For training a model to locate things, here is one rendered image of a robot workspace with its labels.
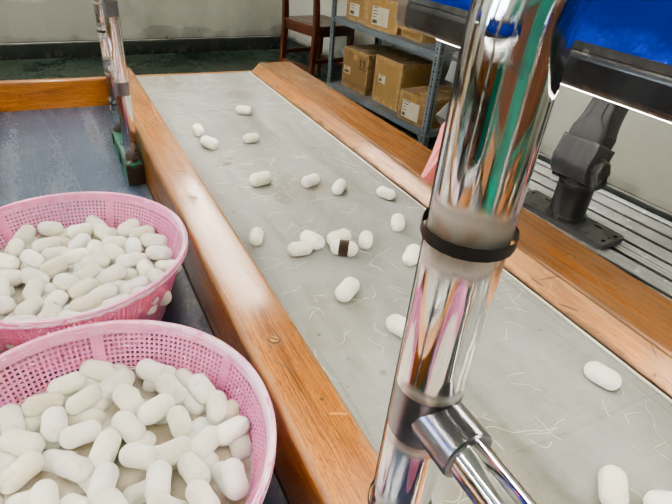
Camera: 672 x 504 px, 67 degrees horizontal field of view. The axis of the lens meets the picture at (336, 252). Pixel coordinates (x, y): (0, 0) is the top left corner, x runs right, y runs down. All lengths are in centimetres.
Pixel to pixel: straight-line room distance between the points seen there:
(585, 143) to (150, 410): 76
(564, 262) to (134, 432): 52
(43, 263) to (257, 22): 471
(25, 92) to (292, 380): 109
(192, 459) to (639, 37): 39
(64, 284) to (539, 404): 50
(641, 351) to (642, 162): 219
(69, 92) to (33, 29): 347
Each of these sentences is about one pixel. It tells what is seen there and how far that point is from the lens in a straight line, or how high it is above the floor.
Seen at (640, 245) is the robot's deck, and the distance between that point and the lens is 103.
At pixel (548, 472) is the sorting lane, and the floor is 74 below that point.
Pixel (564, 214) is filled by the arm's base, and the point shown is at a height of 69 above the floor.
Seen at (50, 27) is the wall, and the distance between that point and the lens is 486.
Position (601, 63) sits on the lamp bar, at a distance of 27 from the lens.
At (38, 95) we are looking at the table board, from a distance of 141.
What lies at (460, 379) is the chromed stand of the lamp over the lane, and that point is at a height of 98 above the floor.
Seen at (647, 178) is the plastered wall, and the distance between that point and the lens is 276.
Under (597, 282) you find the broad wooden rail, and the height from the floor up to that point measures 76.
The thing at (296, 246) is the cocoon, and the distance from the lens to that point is 63.
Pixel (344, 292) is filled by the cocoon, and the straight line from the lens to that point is 56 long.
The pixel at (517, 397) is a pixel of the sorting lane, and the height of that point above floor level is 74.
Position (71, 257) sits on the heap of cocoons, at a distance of 68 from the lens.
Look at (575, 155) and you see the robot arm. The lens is 94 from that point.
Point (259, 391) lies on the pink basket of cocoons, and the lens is 44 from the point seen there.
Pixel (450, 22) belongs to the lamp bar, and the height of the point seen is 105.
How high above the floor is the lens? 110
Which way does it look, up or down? 33 degrees down
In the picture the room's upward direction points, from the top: 5 degrees clockwise
